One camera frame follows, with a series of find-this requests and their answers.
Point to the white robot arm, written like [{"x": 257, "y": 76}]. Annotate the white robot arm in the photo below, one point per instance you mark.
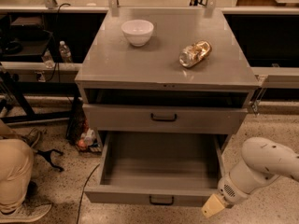
[{"x": 262, "y": 162}]

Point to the black metal stand frame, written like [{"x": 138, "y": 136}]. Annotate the black metal stand frame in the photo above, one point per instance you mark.
[{"x": 30, "y": 115}]

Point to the grey drawer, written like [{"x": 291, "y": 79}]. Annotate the grey drawer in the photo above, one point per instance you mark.
[
  {"x": 164, "y": 119},
  {"x": 170, "y": 169}
]

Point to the white ceramic bowl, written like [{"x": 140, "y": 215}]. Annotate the white ceramic bowl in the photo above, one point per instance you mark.
[{"x": 137, "y": 32}]

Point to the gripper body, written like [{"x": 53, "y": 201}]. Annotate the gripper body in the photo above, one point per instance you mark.
[{"x": 228, "y": 189}]

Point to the grey drawer cabinet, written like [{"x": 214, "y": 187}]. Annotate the grey drawer cabinet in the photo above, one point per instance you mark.
[{"x": 115, "y": 72}]

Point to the black plastic bracket on floor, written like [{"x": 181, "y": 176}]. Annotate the black plastic bracket on floor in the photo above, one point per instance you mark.
[{"x": 47, "y": 157}]

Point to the grey sneaker behind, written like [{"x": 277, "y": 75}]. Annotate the grey sneaker behind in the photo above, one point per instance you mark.
[{"x": 33, "y": 137}]

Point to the black side table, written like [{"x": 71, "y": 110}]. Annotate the black side table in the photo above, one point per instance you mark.
[{"x": 25, "y": 38}]

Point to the crushed gold metallic can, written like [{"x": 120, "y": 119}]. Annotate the crushed gold metallic can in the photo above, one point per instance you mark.
[{"x": 194, "y": 54}]

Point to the grey sneaker front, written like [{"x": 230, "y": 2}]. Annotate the grey sneaker front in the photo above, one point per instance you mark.
[{"x": 25, "y": 214}]

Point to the grey sneaker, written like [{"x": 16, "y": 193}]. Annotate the grey sneaker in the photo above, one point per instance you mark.
[
  {"x": 33, "y": 137},
  {"x": 25, "y": 214}
]

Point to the person leg beige trousers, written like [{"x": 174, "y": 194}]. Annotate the person leg beige trousers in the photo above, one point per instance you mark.
[{"x": 16, "y": 164}]

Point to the pile of small bottles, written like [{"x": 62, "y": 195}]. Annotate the pile of small bottles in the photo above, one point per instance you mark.
[{"x": 88, "y": 142}]

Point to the clear plastic water bottle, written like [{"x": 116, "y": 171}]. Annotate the clear plastic water bottle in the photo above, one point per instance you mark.
[{"x": 65, "y": 52}]

